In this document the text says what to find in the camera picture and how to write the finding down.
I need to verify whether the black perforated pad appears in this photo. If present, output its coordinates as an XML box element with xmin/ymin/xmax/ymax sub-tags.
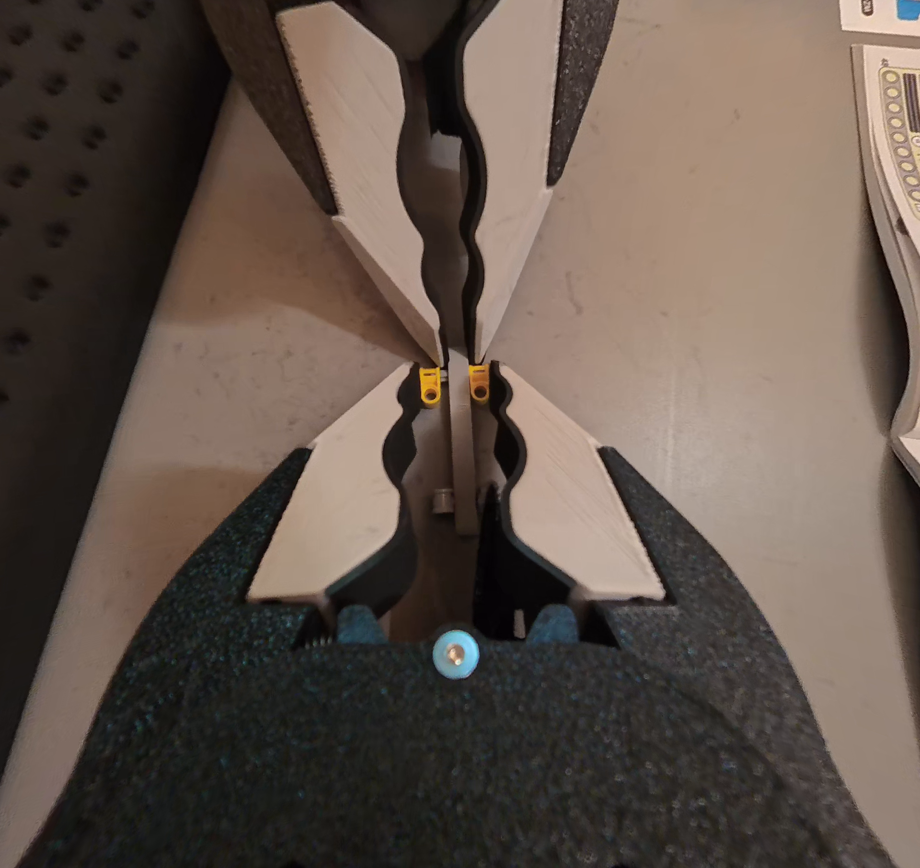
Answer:
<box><xmin>0</xmin><ymin>0</ymin><xmax>232</xmax><ymax>761</ymax></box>

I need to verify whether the long grey building beam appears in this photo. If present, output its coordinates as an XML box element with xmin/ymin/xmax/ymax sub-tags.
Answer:
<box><xmin>447</xmin><ymin>358</ymin><xmax>481</xmax><ymax>537</ymax></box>

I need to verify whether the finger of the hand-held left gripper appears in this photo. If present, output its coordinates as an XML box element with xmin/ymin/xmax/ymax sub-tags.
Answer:
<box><xmin>275</xmin><ymin>2</ymin><xmax>451</xmax><ymax>367</ymax></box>
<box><xmin>455</xmin><ymin>0</ymin><xmax>566</xmax><ymax>365</ymax></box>

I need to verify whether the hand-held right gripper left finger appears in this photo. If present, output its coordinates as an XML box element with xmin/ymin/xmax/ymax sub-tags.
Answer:
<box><xmin>246</xmin><ymin>361</ymin><xmax>421</xmax><ymax>617</ymax></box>

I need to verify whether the instruction booklet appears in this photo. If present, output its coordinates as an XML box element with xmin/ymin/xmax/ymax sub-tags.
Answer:
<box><xmin>850</xmin><ymin>44</ymin><xmax>920</xmax><ymax>487</ymax></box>

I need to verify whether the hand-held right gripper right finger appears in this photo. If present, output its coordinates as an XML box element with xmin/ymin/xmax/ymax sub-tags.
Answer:
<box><xmin>474</xmin><ymin>360</ymin><xmax>668</xmax><ymax>644</ymax></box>

